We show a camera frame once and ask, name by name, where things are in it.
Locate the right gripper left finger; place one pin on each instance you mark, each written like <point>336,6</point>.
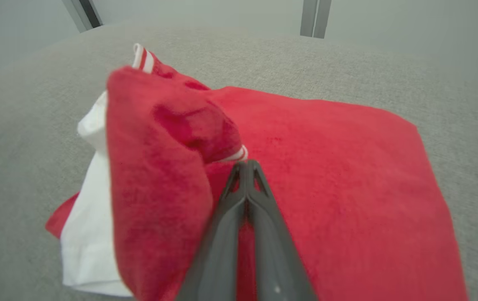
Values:
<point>218,259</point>

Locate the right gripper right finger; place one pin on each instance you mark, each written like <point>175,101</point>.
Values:
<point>276,259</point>

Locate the red white basketball jersey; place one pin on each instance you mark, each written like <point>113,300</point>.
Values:
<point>347,167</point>

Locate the grey fabric sofa seat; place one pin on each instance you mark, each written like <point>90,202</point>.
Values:
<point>389,67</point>

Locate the grey upright post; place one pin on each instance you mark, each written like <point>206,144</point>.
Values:
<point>323,19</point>
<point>308,19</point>

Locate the grey black upright frame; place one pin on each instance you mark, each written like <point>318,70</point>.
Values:
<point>84,14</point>

